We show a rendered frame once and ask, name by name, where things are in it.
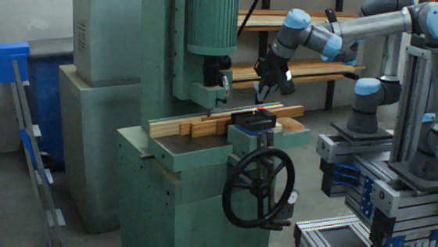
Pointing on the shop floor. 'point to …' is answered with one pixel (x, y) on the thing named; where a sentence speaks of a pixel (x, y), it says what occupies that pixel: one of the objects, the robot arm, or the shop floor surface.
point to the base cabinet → (181, 216)
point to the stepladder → (18, 61)
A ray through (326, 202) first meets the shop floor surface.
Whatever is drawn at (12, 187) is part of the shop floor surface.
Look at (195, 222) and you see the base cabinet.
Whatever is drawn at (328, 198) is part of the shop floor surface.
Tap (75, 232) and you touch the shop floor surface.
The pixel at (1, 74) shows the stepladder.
